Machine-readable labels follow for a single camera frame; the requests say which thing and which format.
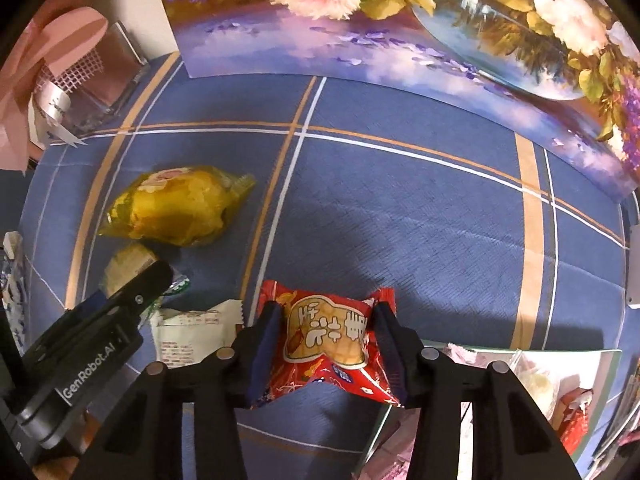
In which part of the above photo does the pale pastry snack packet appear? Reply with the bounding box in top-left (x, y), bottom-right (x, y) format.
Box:
top-left (100, 242), bottom-right (192, 312)

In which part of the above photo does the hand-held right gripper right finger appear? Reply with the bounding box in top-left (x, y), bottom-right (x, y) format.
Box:
top-left (371, 301), bottom-right (583, 480)

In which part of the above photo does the yellow snack packet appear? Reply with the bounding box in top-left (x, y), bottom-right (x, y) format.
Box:
top-left (97, 166), bottom-right (257, 247)

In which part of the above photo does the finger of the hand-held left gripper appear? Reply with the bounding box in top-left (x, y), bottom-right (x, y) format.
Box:
top-left (102, 260), bottom-right (174, 331)

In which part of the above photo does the blue plaid tablecloth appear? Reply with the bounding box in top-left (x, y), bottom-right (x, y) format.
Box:
top-left (20, 52), bottom-right (632, 480)

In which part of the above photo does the white box with green rim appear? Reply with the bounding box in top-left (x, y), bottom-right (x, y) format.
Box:
top-left (350, 342), bottom-right (624, 480)

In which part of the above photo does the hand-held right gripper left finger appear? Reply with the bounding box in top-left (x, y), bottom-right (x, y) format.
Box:
top-left (70, 301), bottom-right (284, 480)

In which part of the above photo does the clear glass container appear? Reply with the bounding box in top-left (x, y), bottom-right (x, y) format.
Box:
top-left (64, 21), bottom-right (150, 132)

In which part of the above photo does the pale round pastry packet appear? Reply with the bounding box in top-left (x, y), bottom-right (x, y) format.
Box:
top-left (510, 352), bottom-right (567, 422)

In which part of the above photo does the blue white patterned object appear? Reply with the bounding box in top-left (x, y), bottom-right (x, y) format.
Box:
top-left (2, 232), bottom-right (32, 357)

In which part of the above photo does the flower painting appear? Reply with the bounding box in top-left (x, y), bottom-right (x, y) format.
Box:
top-left (150, 0), bottom-right (640, 204)

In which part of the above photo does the white and red snack packet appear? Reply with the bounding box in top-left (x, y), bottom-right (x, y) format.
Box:
top-left (556, 387), bottom-right (594, 453)

